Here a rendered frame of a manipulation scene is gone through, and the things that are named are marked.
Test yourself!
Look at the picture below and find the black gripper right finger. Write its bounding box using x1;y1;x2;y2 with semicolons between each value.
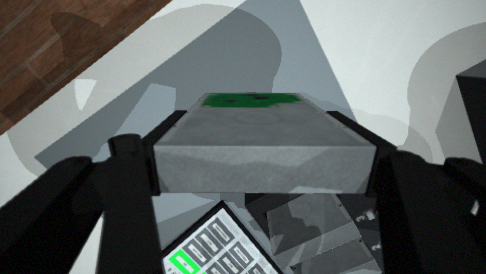
326;111;486;274

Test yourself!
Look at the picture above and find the black status display screen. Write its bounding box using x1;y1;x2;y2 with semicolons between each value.
162;200;284;274

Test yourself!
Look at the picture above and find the grey flat mat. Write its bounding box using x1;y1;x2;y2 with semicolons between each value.
34;0;358;274

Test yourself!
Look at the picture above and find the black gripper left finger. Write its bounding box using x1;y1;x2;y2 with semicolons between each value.
0;110;187;274

